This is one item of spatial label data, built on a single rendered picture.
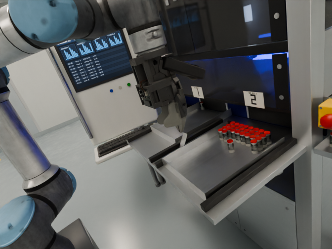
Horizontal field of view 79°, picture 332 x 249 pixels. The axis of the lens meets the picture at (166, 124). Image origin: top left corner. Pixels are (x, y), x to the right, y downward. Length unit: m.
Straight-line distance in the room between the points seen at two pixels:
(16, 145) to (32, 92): 5.20
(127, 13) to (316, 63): 0.51
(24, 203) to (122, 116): 0.86
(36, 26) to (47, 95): 5.56
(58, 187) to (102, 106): 0.73
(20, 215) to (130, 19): 0.55
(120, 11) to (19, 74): 5.52
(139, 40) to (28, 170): 0.52
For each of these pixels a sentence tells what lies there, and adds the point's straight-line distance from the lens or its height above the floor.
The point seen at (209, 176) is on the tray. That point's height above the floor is 0.88.
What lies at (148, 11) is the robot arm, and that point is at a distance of 0.44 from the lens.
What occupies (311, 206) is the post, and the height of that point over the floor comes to 0.62.
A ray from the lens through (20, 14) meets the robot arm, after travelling 0.36.
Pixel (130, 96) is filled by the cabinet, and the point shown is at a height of 1.03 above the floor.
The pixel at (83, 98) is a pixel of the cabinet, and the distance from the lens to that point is 1.36.
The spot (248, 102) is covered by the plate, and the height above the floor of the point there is 1.01.
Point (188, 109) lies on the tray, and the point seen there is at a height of 0.90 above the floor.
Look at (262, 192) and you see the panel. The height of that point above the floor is 0.55.
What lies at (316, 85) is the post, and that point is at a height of 1.07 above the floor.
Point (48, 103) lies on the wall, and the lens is 5.92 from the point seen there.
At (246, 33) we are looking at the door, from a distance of 0.78.
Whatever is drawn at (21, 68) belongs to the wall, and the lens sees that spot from 5.90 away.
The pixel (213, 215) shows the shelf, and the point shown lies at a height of 0.88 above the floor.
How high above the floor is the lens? 1.31
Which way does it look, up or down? 22 degrees down
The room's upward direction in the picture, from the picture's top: 18 degrees counter-clockwise
